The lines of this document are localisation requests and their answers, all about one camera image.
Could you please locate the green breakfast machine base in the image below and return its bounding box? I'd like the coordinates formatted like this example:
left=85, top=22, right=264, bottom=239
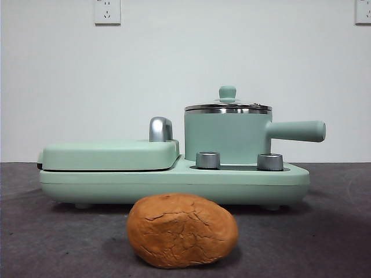
left=39, top=153, right=310, bottom=210

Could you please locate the green pot with side handle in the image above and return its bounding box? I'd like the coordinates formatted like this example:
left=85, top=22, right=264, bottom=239
left=184, top=108, right=326, bottom=164

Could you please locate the white wall socket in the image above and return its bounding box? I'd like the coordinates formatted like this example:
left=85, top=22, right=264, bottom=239
left=355, top=0, right=371, bottom=25
left=94, top=0, right=122, bottom=26

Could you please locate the green griddle cover, chrome handle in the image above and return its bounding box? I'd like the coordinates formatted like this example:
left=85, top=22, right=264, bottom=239
left=37, top=116, right=180, bottom=171

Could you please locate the glass lid with green knob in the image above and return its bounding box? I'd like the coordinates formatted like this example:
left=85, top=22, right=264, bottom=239
left=184, top=85, right=273, bottom=112

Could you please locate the brown potato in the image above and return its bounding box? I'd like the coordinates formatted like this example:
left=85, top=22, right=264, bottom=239
left=126, top=193, right=239, bottom=268

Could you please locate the silver control knob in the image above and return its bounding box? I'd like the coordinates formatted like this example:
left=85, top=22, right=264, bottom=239
left=256, top=152, right=284, bottom=171
left=195, top=151, right=221, bottom=169

